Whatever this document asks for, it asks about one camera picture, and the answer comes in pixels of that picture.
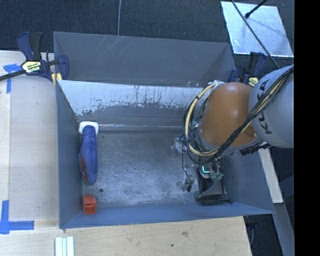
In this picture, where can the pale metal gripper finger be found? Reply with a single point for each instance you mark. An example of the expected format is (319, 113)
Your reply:
(182, 185)
(190, 183)

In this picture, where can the red small cube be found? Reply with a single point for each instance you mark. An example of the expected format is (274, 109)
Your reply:
(89, 205)

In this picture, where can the black angular object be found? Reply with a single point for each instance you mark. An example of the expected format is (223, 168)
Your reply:
(215, 193)

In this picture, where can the grey metal bin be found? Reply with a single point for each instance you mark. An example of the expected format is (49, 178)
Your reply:
(140, 170)

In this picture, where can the black cylinder on white bracket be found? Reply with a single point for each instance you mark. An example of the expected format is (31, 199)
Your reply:
(252, 149)

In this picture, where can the pale wood board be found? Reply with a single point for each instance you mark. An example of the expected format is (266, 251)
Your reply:
(32, 150)

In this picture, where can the blue bottle with white cap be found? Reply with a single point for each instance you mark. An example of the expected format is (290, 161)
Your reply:
(88, 155)

